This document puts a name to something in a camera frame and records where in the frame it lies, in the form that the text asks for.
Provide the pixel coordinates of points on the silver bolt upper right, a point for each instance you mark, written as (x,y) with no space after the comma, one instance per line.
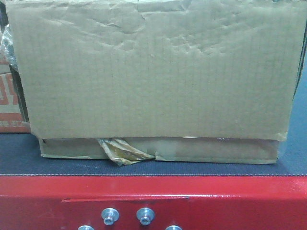
(145,216)

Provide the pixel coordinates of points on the red metal robot base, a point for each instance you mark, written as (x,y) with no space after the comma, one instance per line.
(192,202)

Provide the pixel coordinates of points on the large brown cardboard box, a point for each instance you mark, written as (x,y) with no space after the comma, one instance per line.
(164,80)

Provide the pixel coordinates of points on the silver bolt upper left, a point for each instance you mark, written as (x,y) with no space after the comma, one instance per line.
(109,216)

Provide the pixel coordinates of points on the red printed cardboard box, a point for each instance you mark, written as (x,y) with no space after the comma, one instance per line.
(11,120)

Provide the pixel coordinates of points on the silver bolt lower right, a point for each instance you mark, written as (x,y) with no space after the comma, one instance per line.
(173,227)

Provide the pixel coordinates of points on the silver bolt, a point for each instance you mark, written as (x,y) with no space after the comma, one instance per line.
(173,227)
(109,216)
(145,216)
(85,227)

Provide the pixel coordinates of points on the crumpled clear packing tape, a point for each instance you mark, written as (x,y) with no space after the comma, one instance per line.
(7,54)

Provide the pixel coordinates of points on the silver bolt lower left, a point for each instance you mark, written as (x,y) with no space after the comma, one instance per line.
(85,227)

